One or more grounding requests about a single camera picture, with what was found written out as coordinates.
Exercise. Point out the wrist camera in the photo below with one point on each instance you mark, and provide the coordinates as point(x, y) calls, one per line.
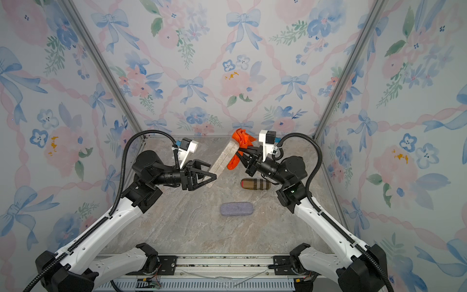
point(267, 139)
point(185, 146)

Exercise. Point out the plaid eyeglass case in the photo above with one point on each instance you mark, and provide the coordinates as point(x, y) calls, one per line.
point(255, 184)

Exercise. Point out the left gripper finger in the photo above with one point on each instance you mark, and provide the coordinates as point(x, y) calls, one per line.
point(198, 164)
point(200, 181)

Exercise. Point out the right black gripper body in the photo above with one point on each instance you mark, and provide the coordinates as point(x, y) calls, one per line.
point(271, 170)

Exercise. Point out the right corner aluminium post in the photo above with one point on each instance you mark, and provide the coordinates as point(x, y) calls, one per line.
point(363, 38)

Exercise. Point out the corner aluminium post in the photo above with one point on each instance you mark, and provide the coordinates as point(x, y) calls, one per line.
point(79, 25)
point(363, 38)

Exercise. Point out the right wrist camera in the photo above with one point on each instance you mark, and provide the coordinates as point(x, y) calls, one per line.
point(267, 139)

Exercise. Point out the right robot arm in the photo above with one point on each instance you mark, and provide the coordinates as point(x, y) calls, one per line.
point(354, 265)

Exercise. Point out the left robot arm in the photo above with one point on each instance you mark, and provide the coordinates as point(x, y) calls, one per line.
point(74, 268)

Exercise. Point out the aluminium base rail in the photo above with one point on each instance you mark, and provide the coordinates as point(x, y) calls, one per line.
point(215, 273)

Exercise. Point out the purple fabric eyeglass case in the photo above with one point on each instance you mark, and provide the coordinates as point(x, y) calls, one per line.
point(236, 209)

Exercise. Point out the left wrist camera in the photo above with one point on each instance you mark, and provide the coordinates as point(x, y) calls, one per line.
point(185, 146)

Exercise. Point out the left corner aluminium post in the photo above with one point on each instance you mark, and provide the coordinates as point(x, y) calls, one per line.
point(79, 25)

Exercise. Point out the orange cleaning cloth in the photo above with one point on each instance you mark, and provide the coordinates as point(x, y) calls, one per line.
point(244, 140)

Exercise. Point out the grey eyeglass case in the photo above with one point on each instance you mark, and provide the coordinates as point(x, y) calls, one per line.
point(224, 158)

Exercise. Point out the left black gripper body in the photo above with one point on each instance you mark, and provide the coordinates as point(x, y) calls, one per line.
point(177, 177)

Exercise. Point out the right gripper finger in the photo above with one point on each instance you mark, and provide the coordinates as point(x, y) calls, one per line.
point(244, 158)
point(251, 149)

